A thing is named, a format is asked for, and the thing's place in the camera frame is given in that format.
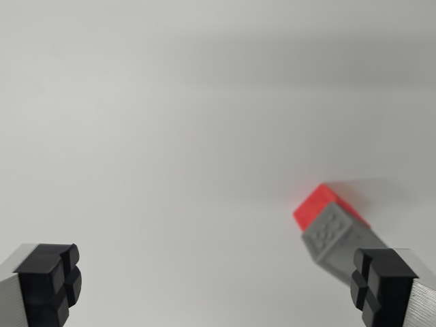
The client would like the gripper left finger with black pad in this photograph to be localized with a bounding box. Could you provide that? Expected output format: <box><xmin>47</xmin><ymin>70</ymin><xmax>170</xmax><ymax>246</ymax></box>
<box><xmin>0</xmin><ymin>243</ymin><xmax>83</xmax><ymax>327</ymax></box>

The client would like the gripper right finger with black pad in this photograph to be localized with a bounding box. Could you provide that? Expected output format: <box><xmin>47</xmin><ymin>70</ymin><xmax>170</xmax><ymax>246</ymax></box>
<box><xmin>349</xmin><ymin>247</ymin><xmax>436</xmax><ymax>327</ymax></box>

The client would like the grey embossed cube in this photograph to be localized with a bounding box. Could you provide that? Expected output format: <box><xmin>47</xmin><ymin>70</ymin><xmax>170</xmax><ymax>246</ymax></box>
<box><xmin>300</xmin><ymin>200</ymin><xmax>389</xmax><ymax>286</ymax></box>

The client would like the red embossed cube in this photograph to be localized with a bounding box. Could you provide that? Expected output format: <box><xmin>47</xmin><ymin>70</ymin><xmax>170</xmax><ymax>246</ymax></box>
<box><xmin>292</xmin><ymin>183</ymin><xmax>371</xmax><ymax>234</ymax></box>

